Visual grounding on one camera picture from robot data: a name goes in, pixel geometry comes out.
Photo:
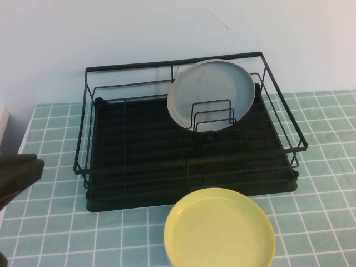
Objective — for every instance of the grey round plate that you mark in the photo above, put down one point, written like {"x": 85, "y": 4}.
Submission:
{"x": 211, "y": 89}

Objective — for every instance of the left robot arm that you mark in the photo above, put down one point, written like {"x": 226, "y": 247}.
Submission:
{"x": 19, "y": 175}

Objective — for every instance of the beige board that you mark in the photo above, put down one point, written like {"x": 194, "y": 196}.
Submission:
{"x": 3, "y": 119}

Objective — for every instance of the black plastic drip tray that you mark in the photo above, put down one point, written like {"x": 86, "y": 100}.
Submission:
{"x": 139, "y": 139}

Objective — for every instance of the yellow round plate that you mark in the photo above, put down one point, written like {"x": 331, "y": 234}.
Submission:
{"x": 219, "y": 233}

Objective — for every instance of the green tile pattern tablecloth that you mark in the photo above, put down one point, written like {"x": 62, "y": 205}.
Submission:
{"x": 320, "y": 194}

